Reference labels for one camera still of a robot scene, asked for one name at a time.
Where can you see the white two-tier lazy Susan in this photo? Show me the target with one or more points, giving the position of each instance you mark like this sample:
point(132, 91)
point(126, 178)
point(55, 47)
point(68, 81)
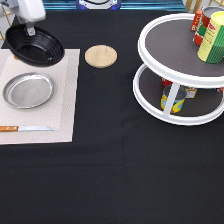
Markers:
point(167, 50)

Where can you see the red orange lower box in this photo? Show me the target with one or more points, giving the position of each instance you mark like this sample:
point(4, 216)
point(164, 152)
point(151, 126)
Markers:
point(166, 82)

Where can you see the beige woven placemat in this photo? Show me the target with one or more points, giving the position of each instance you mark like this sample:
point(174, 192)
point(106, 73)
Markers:
point(58, 113)

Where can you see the wooden handled knife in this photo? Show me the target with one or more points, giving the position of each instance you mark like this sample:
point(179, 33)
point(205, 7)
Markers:
point(25, 128)

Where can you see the round wooden coaster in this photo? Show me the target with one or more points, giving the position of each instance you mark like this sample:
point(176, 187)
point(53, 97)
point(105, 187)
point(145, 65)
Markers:
point(100, 56)

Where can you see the black plastic bowl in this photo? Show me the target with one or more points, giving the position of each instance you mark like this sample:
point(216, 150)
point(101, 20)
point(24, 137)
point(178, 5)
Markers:
point(42, 49)

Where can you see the silver metal plate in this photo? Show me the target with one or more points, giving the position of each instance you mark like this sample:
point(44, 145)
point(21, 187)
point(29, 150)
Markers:
point(28, 90)

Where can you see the white silver gripper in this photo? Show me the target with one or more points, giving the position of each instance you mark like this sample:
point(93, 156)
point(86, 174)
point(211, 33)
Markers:
point(29, 10)

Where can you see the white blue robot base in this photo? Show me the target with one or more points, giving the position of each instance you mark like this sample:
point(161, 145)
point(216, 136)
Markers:
point(98, 4)

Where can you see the yellow green striped canister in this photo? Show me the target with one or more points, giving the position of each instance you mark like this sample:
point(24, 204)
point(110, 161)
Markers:
point(211, 49)

